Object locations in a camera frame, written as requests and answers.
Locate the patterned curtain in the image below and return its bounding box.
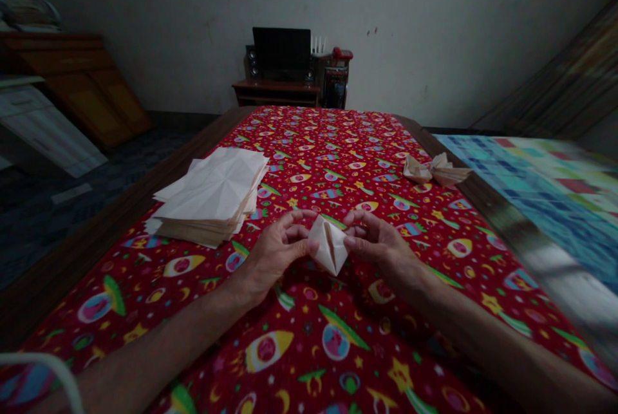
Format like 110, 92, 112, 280
469, 0, 618, 140

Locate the person's right hand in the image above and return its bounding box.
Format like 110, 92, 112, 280
342, 209, 429, 292

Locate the white cable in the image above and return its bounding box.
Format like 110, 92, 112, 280
0, 352, 86, 414

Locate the white paper piece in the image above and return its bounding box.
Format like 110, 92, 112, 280
308, 213, 350, 278

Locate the white paper strip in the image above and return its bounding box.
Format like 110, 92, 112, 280
50, 182, 93, 206

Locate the white router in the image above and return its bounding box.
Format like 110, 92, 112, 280
310, 35, 332, 59

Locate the person's left hand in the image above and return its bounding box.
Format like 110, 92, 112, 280
225, 209, 321, 308

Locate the blue patchwork bed cover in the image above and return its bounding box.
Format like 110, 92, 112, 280
432, 133, 618, 292

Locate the red patterned tablecloth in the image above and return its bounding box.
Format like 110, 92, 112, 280
0, 104, 618, 414

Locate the black monitor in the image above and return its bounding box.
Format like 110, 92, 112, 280
252, 26, 312, 82

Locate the brown wooden cabinet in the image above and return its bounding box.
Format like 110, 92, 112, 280
0, 31, 154, 152

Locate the small wooden stand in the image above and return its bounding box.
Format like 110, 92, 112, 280
231, 77, 323, 109

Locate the finished folded paper figure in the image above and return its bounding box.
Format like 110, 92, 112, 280
402, 153, 433, 186
430, 151, 474, 189

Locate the white cabinet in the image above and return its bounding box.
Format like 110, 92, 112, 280
0, 75, 109, 179

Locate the stack of creased paper sheets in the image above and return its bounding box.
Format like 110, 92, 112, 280
144, 146, 271, 250

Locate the pile of cloths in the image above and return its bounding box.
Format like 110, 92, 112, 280
0, 0, 64, 33

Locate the black narrow rack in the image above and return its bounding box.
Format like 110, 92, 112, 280
320, 59, 350, 110

